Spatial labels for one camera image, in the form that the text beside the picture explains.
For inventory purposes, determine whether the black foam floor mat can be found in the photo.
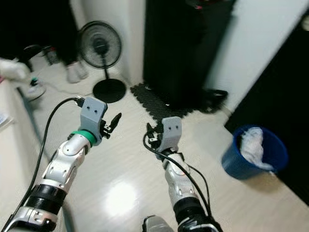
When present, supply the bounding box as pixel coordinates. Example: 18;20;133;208
129;82;194;125

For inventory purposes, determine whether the white shoe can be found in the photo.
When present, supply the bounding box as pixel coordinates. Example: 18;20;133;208
77;62;88;80
67;64;78;84

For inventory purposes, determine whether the black bag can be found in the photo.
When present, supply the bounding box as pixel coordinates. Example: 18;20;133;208
198;88;228;114

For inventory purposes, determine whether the black standing fan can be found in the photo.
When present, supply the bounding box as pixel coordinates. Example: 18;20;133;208
76;20;127;103

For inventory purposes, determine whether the small teal capped device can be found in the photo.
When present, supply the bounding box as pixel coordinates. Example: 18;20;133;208
24;75;46;101

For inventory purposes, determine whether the blue waste bin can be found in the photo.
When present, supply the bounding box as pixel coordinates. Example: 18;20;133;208
221;125;289;180

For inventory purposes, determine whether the tall black cabinet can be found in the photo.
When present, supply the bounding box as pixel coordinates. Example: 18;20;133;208
142;0;237;111

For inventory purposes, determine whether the white crumpled rubbish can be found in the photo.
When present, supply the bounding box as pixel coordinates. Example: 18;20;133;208
239;127;276;171

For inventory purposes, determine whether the cream sheeted mattress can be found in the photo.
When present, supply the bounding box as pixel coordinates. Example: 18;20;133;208
0;80;44;228

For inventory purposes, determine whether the black wardrobe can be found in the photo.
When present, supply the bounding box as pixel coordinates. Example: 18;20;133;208
225;22;309;206

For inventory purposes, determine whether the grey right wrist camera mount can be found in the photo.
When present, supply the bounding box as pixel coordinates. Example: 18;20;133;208
158;117;183;151

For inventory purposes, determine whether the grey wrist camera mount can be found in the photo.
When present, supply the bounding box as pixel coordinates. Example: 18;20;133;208
158;117;183;151
80;96;108;145

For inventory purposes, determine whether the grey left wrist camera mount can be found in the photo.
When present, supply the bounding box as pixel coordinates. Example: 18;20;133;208
80;96;108;145

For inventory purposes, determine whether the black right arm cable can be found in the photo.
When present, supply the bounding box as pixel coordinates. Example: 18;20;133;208
143;133;213;218

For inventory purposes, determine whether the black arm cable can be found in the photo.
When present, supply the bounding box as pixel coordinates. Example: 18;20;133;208
2;98;85;232
143;133;213;218

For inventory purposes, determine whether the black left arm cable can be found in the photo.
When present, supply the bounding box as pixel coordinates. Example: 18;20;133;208
2;98;85;232

